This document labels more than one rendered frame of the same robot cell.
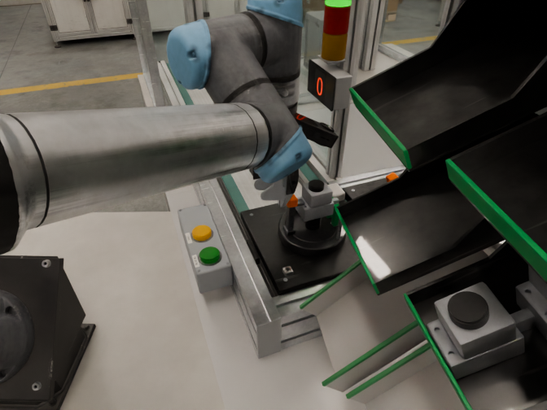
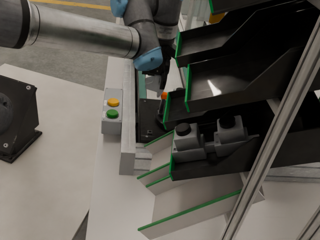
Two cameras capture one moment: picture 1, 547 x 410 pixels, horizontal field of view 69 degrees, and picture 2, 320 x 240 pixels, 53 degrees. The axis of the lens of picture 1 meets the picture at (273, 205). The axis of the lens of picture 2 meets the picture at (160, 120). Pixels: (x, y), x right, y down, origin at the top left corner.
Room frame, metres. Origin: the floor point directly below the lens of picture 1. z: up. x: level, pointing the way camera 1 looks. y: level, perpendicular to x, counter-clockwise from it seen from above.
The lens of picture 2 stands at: (-0.29, -0.20, 1.64)
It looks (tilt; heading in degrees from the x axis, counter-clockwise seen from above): 37 degrees down; 11
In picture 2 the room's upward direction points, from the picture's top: 10 degrees clockwise
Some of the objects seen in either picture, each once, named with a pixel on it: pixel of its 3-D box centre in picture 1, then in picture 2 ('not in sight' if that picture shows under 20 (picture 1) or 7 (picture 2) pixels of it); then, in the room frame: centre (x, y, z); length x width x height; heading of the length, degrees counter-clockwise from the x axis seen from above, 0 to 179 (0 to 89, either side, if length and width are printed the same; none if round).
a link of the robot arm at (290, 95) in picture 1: (275, 89); (164, 29); (0.58, 0.00, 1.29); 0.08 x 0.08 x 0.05
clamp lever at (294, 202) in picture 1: (294, 211); (165, 103); (0.60, -0.04, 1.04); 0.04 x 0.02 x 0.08; 111
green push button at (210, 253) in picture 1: (209, 256); (112, 114); (0.55, 0.13, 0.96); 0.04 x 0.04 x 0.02
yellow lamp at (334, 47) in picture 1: (334, 45); (217, 15); (0.83, -0.12, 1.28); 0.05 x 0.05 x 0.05
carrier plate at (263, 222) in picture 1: (311, 235); (173, 121); (0.61, -0.08, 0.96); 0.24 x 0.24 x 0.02; 21
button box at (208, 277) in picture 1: (203, 244); (112, 109); (0.62, 0.15, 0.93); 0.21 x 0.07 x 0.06; 21
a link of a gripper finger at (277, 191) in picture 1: (275, 193); (154, 86); (0.57, 0.00, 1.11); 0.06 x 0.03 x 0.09; 111
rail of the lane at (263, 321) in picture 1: (212, 195); (129, 87); (0.82, 0.16, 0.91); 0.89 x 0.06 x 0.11; 21
